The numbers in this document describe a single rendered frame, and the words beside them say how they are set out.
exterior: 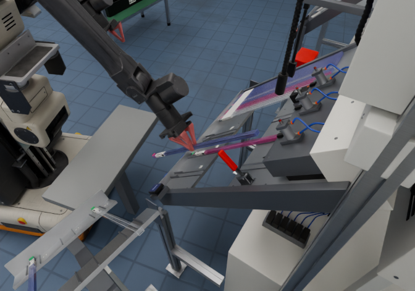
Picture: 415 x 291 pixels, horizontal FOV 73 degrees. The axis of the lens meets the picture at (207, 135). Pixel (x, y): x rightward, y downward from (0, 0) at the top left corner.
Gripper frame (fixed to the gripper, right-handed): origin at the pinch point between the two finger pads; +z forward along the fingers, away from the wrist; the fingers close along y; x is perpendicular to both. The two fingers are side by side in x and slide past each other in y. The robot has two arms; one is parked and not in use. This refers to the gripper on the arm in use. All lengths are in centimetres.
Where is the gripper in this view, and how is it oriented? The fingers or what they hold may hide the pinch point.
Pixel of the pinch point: (192, 146)
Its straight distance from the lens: 83.8
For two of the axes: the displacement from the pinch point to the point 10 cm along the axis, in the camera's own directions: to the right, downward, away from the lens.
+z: 5.7, 7.7, 2.9
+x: -6.2, 1.6, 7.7
